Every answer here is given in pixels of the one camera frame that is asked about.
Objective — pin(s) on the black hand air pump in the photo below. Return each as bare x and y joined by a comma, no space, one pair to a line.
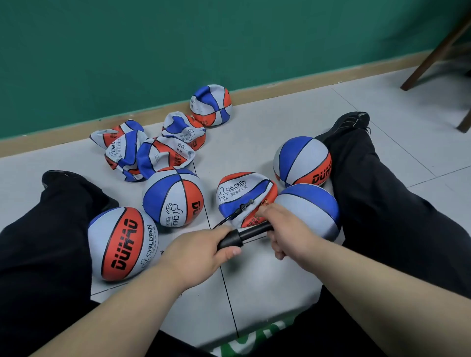
239,235

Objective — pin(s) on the person's trouser leg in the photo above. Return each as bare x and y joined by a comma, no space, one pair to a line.
40,257
386,220

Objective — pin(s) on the person's right forearm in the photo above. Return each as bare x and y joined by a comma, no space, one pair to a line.
379,294

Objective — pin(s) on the green white printed mat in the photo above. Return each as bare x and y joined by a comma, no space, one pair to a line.
254,340

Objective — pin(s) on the person's black left shoe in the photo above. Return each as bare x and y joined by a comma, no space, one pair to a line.
59,177

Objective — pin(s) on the wooden baseboard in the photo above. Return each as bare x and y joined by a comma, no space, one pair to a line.
294,82

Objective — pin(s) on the person's left thumb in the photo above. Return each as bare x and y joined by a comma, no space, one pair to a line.
230,253

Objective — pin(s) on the inflated red white blue basketball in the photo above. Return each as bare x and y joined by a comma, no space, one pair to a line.
301,160
173,196
121,244
312,209

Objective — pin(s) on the person's right trouser leg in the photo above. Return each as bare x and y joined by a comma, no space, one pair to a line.
386,220

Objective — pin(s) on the person's right hand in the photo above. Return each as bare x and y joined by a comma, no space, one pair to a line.
292,235

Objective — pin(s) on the person's left trouser leg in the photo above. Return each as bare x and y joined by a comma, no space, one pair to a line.
40,257

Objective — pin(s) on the person's left forearm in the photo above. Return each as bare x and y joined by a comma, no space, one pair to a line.
121,316

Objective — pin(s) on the person's black right shoe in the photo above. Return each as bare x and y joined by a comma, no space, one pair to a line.
349,123

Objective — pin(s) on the person's black shoe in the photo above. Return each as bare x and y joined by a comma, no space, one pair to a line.
349,123
59,177

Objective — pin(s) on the person's right fingers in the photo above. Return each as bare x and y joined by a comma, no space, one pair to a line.
270,214

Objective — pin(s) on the deflated red white blue basketball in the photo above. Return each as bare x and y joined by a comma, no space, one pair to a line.
123,154
210,105
106,136
184,128
162,154

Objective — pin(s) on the person's left hand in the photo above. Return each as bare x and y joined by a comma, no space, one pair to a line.
191,257

